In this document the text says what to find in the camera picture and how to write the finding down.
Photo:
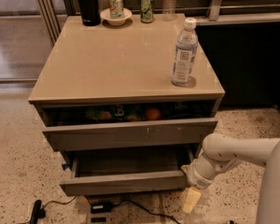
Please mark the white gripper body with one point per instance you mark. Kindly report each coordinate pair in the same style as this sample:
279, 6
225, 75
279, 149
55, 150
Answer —
198, 178

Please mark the grey drawer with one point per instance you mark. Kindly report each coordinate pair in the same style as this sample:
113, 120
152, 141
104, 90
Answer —
127, 170
129, 134

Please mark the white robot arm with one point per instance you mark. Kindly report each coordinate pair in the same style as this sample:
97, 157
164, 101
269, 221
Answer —
222, 153

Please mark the orange fruit in drawer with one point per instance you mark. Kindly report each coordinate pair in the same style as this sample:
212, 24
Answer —
152, 113

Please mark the grey drawer cabinet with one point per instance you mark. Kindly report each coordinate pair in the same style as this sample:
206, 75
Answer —
127, 65

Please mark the grey top drawer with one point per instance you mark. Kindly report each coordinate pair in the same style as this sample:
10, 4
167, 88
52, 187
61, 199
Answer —
129, 134

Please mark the green snack bag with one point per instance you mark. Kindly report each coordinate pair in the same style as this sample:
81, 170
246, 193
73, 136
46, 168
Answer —
115, 113

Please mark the black power adapter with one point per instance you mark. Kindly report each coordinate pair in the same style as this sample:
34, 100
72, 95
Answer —
97, 208

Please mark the white floor label card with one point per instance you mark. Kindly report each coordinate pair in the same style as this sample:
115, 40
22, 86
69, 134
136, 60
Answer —
98, 219

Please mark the clear water bottle white cap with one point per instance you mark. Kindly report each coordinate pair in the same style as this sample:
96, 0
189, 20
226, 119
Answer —
185, 51

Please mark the black plug block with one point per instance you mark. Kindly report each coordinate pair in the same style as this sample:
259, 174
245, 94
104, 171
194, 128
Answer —
37, 213

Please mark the clear bottle at back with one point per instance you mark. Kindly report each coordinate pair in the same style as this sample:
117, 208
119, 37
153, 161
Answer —
168, 9

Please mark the green drink can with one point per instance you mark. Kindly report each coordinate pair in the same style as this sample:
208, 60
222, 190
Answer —
146, 11

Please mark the white ceramic bowl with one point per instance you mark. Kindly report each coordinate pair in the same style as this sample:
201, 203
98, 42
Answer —
106, 16

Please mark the green can in bowl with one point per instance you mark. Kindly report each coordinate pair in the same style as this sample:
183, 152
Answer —
116, 8

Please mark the black insulated flask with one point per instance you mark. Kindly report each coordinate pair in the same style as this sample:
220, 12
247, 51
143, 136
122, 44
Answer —
89, 11

